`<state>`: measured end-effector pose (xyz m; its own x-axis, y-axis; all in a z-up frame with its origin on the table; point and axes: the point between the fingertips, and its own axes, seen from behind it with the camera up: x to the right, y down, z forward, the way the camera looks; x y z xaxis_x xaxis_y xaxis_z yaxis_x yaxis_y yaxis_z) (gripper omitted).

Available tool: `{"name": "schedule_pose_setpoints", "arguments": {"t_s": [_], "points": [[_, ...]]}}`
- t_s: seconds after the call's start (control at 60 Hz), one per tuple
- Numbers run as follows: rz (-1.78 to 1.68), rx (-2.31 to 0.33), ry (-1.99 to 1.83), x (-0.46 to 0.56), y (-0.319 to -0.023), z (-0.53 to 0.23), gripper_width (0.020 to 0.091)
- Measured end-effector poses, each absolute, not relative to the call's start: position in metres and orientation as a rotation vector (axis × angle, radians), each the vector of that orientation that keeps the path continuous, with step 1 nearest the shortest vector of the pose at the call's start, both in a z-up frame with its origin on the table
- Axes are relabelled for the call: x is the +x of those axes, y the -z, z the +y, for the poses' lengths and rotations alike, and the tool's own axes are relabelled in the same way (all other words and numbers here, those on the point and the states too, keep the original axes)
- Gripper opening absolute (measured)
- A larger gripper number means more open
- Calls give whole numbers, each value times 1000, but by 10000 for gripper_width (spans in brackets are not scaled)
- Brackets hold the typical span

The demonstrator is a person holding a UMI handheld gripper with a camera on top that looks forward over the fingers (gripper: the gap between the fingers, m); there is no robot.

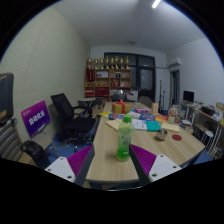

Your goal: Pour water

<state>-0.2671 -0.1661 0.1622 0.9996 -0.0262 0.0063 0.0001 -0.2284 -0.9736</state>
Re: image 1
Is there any wooden side desk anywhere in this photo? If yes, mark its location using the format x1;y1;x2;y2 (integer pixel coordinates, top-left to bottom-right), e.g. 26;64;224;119
191;106;224;158

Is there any white printed booklet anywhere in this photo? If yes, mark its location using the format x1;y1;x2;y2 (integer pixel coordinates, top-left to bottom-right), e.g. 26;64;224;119
130;118;148;131

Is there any black bag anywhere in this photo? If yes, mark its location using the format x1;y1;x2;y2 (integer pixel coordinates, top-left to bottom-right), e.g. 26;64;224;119
21;139;51;169

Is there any stainless steel cup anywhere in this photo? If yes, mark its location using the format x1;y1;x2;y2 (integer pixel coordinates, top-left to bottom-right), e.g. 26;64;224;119
155;129;169;141

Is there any green tea drink bottle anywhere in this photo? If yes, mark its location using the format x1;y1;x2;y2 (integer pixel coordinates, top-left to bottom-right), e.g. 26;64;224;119
116;114;136;163

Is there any white air conditioner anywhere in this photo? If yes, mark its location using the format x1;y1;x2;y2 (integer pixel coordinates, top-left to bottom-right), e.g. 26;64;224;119
167;57;183;68

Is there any flat round red coaster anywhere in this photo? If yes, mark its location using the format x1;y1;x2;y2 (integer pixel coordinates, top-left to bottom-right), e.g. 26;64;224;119
171;133;183;142

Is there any teal book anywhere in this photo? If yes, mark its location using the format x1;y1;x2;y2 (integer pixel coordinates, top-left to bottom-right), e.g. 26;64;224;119
145;119;162;132

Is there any white round stool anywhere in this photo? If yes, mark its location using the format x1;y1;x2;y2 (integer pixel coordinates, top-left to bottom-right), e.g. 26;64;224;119
200;129;214;151

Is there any yellow gift box red ribbon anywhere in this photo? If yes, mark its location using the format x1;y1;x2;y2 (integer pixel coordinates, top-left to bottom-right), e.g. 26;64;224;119
111;99;132;115

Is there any wooden seat chair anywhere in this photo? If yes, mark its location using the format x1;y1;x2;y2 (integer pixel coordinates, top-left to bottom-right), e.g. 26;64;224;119
33;131;59;158

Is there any black computer monitor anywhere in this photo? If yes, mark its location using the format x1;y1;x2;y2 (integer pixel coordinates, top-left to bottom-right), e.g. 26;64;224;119
182;90;195;103

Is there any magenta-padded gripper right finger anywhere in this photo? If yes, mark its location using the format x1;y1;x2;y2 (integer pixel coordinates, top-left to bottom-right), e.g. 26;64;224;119
129;143;184;186

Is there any wooden shelf unit with trophies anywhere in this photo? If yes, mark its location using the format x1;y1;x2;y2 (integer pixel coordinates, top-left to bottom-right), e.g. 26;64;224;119
84;56;132;101

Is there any purple sign board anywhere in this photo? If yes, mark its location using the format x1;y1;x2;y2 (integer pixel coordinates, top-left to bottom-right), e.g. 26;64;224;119
20;100;52;139

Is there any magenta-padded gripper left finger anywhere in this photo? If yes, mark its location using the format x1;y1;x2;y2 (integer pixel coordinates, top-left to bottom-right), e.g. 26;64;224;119
44;144;96;187

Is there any small blue printed package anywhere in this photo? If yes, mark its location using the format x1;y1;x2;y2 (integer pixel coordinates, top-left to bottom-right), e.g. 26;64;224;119
108;113;125;120

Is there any black office chair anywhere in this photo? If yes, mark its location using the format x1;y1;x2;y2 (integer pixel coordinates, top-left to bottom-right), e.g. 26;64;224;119
50;92;98;148

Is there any ceiling light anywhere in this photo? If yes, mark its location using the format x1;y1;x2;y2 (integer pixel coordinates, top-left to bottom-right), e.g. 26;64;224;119
151;0;163;9

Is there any pink flower bouquet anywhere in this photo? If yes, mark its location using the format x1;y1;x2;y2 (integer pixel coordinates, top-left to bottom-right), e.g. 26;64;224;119
167;106;180;124

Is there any large blue printed package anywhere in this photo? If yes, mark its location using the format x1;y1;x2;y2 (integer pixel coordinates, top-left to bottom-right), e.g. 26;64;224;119
138;113;156;122

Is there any small round table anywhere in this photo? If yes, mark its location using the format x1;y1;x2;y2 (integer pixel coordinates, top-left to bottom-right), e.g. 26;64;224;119
77;97;97;109

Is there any dark case with tan trim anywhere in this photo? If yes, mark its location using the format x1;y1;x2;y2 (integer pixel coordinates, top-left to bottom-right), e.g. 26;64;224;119
0;72;15;126

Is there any upright orange box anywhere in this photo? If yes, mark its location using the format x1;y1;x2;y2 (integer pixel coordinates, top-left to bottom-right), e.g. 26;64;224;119
151;102;160;116

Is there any beige paper booklet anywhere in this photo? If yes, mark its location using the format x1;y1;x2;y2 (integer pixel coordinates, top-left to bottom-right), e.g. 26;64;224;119
105;118;124;132

